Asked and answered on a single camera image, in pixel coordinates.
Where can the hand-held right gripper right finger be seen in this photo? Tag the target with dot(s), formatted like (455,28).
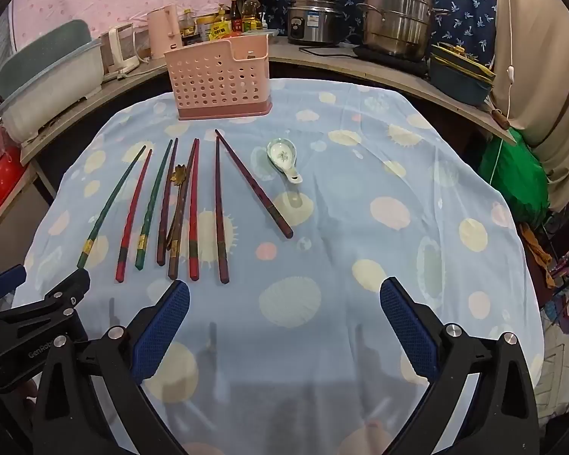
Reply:
(408,331)

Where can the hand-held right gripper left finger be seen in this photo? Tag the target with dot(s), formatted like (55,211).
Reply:
(163,331)

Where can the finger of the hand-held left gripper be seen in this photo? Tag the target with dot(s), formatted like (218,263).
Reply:
(7,280)
(66,289)

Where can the red chopstick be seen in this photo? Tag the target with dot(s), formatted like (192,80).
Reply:
(194,246)
(133,215)

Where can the green chopstick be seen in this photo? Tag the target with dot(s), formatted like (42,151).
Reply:
(114,204)
(154,204)

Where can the dark brown chopstick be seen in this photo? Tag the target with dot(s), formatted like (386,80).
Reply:
(167,204)

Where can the small gold flower spoon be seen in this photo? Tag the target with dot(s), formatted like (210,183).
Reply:
(177,174)

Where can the white ceramic spoon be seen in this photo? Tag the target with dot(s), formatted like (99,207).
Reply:
(282,156)

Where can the pink perforated utensil holder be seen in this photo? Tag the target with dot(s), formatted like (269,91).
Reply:
(218,80)

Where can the red plastic basin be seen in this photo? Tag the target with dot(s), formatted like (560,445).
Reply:
(0,180)

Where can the blue printed tablecloth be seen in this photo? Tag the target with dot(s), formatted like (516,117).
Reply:
(341,227)

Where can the colourful clothes pile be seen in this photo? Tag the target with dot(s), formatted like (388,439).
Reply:
(564,270)

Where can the green bag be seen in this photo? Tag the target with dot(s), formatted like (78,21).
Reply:
(512,180)

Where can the light blue dish drainer bin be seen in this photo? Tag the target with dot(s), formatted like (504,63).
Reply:
(52,76)

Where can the white glass kettle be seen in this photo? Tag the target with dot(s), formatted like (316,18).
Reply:
(118,50)

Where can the blue bowl yellow inside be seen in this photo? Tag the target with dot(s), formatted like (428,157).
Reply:
(460,59)
(455,87)
(483,78)

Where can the black induction cooktop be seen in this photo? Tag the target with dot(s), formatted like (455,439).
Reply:
(389,59)

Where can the pink electric kettle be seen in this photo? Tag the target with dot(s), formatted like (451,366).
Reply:
(163,33)

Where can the beige curtain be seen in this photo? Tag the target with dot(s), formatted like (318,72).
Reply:
(536,80)

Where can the grey wooden counter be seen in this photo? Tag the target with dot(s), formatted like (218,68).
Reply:
(341,57)

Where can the amber bottle yellow cap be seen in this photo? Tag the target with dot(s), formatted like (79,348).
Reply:
(186,23)

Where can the white gold tin can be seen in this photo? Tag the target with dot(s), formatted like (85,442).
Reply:
(204,26)

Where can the yellow seasoning packet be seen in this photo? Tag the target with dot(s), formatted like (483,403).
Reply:
(220,26)

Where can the steel steamer pot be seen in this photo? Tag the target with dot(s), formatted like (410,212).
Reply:
(398,14)

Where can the dark sauce bottle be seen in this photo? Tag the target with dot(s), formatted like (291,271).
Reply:
(237,14)

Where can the steel rice cooker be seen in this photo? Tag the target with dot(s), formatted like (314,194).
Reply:
(313,21)

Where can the yellow cooking oil bottle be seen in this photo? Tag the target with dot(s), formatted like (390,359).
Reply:
(251,12)

